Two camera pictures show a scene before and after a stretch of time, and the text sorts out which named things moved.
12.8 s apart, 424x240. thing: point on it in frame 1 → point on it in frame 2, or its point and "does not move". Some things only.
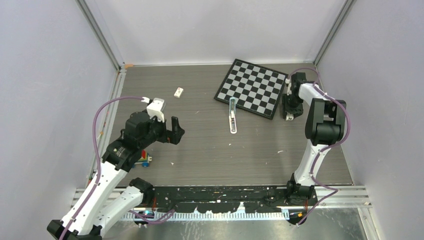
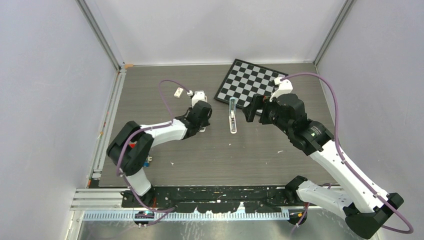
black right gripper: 296,111 → 257,103
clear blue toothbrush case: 232,117 does not move
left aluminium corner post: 98,31 does not move
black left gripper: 173,136 → 206,123
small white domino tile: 178,92 does not move
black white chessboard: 256,88 does not move
